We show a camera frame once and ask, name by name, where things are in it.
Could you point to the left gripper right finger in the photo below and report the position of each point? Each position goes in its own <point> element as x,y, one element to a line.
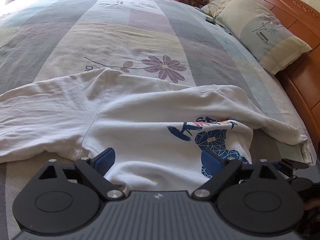
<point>222,171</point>

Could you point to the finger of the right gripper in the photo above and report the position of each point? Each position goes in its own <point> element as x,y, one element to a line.
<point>288,166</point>

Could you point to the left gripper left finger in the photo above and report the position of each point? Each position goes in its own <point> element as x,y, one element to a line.
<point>92,171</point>

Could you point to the white printed sweatshirt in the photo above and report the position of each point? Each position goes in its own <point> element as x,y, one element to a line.
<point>157,129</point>

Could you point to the front pastel pillow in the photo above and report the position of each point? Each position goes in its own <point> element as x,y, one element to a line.
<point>258,29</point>

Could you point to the pastel pillow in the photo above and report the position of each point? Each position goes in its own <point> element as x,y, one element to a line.
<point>215,7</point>
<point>258,29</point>

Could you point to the patchwork pastel bed sheet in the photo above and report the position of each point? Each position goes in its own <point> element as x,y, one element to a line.
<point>161,39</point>

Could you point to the rear pastel pillow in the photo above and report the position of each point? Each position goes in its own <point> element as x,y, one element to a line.
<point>215,7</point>

